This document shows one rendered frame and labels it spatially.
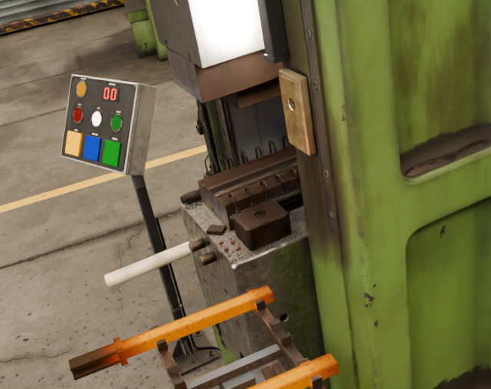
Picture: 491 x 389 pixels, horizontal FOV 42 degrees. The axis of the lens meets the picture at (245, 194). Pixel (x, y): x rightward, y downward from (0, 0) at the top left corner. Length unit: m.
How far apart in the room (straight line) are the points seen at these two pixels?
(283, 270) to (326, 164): 0.37
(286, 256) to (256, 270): 0.08
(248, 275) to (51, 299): 1.86
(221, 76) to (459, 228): 0.66
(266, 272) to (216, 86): 0.47
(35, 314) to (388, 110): 2.34
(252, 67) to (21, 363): 1.88
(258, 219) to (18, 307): 1.98
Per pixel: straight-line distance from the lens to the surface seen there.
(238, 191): 1.64
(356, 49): 1.15
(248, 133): 1.86
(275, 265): 1.56
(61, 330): 3.05
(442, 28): 1.34
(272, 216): 1.54
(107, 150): 2.02
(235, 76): 1.49
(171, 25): 1.53
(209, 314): 1.28
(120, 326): 2.93
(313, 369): 1.13
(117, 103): 2.01
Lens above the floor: 1.78
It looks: 29 degrees down
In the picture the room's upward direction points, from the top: 11 degrees counter-clockwise
